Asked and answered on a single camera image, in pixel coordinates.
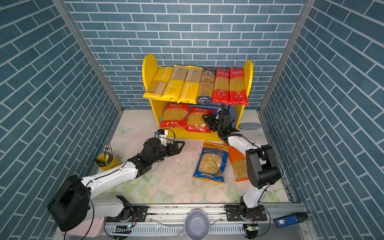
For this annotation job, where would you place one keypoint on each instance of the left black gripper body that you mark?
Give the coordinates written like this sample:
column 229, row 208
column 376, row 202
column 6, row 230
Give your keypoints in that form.
column 163, row 153

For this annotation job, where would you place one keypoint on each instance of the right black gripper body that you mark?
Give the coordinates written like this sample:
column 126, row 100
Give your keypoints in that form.
column 219, row 129

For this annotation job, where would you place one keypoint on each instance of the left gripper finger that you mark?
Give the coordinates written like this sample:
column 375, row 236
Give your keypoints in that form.
column 177, row 143
column 176, row 150

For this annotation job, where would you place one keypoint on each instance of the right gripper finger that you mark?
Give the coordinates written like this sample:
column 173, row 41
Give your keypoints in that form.
column 212, row 124
column 209, row 116

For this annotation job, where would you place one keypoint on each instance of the red macaroni bag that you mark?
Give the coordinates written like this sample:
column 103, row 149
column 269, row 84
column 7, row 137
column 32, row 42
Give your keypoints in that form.
column 195, row 122
column 175, row 116

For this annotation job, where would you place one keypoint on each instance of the blue-top Moli pasta bag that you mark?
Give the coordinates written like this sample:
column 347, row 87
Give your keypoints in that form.
column 206, row 87

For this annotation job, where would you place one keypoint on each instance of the red spaghetti bag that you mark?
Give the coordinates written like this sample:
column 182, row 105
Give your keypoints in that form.
column 221, row 93
column 238, row 91

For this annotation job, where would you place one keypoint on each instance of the blue shell pasta bag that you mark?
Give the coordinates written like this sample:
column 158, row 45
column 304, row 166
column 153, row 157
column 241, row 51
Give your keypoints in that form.
column 212, row 163

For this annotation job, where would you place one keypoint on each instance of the orange pasta bag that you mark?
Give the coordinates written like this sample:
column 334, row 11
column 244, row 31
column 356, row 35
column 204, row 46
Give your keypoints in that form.
column 239, row 164

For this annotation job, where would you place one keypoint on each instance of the yellow spaghetti bag long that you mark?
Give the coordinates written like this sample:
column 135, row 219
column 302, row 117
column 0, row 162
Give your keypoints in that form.
column 175, row 84

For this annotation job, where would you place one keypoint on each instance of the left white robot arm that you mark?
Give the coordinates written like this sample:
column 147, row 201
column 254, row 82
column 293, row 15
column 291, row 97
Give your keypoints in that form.
column 74, row 201

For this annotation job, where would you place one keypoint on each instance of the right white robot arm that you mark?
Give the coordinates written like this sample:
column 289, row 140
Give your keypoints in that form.
column 263, row 168

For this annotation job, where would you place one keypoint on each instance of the yellow shelf unit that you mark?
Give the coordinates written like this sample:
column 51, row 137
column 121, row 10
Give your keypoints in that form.
column 149, row 69

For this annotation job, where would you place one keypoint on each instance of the grey oval case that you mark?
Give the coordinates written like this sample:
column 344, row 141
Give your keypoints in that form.
column 250, row 126

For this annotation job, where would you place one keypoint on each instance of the yellow pen cup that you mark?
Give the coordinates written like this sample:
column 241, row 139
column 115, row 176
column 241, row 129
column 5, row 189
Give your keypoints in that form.
column 107, row 161

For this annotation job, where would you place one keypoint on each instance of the grey bowl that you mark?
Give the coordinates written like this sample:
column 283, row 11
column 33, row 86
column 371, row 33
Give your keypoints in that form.
column 196, row 226

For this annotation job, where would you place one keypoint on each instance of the pink tray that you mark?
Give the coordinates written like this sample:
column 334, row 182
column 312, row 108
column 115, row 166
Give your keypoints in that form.
column 95, row 231

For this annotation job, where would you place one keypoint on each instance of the blue handheld device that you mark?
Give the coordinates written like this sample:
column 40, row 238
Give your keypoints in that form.
column 289, row 220

